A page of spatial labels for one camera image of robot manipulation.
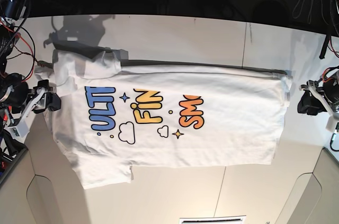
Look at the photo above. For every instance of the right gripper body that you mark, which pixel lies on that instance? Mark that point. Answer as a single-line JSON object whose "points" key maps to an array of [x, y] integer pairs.
{"points": [[36, 100]]}

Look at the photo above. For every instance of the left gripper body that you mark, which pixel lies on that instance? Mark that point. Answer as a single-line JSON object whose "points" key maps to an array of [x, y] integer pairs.
{"points": [[327, 94]]}

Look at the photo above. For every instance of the white printed t-shirt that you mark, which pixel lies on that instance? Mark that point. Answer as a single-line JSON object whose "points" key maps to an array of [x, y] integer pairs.
{"points": [[115, 117]]}

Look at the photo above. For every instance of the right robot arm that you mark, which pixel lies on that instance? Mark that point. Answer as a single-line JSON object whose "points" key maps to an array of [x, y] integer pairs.
{"points": [[16, 96]]}

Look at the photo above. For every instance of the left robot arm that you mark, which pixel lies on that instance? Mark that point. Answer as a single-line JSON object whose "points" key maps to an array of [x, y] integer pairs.
{"points": [[330, 72]]}

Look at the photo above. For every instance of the white vent grille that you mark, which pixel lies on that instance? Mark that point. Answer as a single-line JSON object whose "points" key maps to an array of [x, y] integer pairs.
{"points": [[214, 220]]}

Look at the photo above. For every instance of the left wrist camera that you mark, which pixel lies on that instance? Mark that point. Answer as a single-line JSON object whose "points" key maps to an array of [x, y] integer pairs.
{"points": [[332, 124]]}

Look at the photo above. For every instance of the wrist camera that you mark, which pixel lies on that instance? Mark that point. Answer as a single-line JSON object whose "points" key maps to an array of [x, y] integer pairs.
{"points": [[332, 124], [18, 131]]}

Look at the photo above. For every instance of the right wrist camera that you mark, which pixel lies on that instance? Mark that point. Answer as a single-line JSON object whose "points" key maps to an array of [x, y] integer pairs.
{"points": [[18, 131]]}

